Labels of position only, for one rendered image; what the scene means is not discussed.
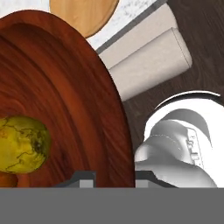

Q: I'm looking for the white round object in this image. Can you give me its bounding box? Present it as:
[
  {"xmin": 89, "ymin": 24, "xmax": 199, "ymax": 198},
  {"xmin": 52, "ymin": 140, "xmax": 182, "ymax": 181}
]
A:
[{"xmin": 134, "ymin": 90, "xmax": 224, "ymax": 189}]

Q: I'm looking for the beige drawer front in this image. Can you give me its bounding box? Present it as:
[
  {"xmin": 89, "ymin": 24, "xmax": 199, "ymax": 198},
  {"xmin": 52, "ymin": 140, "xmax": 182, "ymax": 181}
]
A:
[{"xmin": 98, "ymin": 2, "xmax": 179, "ymax": 71}]

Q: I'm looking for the red-brown wooden plate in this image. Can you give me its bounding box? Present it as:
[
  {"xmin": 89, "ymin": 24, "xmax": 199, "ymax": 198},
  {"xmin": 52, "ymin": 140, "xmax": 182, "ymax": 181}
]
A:
[{"xmin": 0, "ymin": 9, "xmax": 137, "ymax": 189}]

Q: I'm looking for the light wooden plate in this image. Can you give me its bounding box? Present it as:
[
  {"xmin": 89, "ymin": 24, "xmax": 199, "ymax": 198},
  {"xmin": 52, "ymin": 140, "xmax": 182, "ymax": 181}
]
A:
[{"xmin": 49, "ymin": 0, "xmax": 121, "ymax": 39}]

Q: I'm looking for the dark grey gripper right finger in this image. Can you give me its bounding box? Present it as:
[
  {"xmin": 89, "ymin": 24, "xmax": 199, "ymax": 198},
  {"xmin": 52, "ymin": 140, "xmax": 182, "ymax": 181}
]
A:
[{"xmin": 135, "ymin": 171, "xmax": 178, "ymax": 189}]

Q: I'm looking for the beige drawer handle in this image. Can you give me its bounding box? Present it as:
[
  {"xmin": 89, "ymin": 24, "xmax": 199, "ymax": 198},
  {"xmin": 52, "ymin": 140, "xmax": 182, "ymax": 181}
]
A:
[{"xmin": 108, "ymin": 26, "xmax": 193, "ymax": 102}]

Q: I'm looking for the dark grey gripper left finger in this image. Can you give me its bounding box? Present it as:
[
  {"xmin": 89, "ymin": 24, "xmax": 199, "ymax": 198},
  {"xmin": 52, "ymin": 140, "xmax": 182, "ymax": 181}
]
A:
[{"xmin": 53, "ymin": 171, "xmax": 97, "ymax": 189}]

